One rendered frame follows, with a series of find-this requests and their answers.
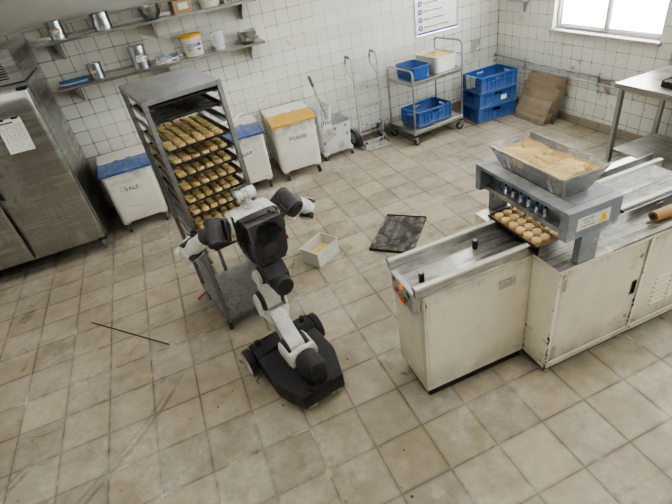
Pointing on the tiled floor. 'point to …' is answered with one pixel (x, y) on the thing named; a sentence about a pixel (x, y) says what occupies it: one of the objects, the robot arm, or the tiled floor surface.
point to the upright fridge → (42, 171)
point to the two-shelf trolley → (435, 96)
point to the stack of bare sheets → (398, 233)
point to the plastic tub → (319, 250)
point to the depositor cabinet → (598, 283)
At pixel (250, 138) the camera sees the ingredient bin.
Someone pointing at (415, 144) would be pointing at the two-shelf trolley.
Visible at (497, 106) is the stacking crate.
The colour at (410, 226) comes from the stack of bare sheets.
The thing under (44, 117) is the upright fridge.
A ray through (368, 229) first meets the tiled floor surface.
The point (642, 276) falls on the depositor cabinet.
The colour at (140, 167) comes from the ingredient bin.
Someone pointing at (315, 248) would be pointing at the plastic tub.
